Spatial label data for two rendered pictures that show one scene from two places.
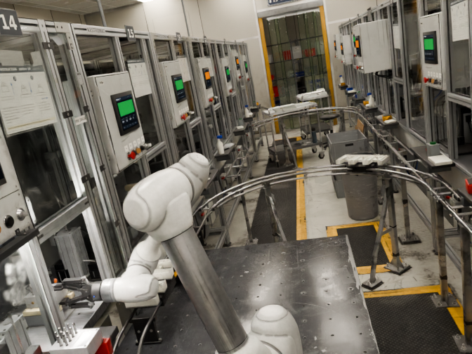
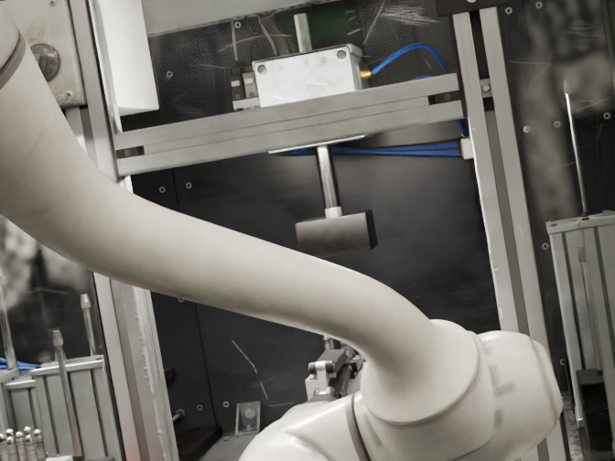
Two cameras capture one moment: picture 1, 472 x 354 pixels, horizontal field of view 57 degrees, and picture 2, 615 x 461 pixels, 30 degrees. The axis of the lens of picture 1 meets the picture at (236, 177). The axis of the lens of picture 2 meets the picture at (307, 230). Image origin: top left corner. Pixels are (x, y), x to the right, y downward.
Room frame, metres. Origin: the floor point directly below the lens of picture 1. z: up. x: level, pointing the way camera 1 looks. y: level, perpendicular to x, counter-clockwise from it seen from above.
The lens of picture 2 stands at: (1.57, -0.52, 1.26)
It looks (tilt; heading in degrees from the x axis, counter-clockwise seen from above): 3 degrees down; 91
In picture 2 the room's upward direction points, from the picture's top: 9 degrees counter-clockwise
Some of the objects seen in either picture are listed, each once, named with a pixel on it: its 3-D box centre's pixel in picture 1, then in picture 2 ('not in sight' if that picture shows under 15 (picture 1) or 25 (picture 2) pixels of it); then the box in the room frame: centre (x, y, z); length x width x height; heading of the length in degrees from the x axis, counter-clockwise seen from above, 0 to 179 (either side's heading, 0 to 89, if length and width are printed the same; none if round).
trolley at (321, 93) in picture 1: (315, 115); not in sight; (8.12, -1.69, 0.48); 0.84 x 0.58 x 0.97; 177
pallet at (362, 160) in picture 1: (362, 163); not in sight; (3.16, -0.96, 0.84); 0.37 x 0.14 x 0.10; 47
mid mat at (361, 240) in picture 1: (360, 244); not in sight; (3.49, -0.97, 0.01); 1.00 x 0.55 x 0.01; 169
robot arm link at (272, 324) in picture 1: (274, 339); not in sight; (1.25, -0.03, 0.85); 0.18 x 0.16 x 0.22; 150
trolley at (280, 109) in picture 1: (293, 131); not in sight; (6.94, -1.05, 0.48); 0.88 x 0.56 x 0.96; 97
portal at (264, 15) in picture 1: (298, 69); not in sight; (9.54, -1.75, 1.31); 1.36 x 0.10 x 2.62; 79
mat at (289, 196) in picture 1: (283, 177); not in sight; (6.05, -0.67, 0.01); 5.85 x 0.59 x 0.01; 169
